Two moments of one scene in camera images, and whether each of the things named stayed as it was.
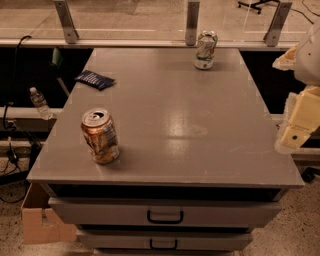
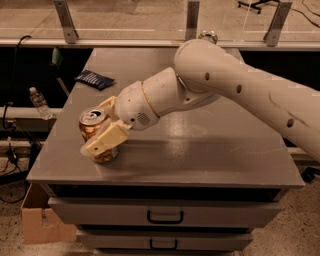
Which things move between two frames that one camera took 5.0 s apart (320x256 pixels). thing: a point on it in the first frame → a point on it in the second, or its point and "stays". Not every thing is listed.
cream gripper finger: [287, 60] → [110, 101]
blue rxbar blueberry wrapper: [94, 79] stays
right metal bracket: [271, 36] stays
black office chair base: [255, 5] stays
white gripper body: [308, 61] → [132, 105]
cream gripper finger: [301, 118] → [106, 139]
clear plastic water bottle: [40, 103] stays
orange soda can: [101, 134] stays
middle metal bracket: [192, 23] stays
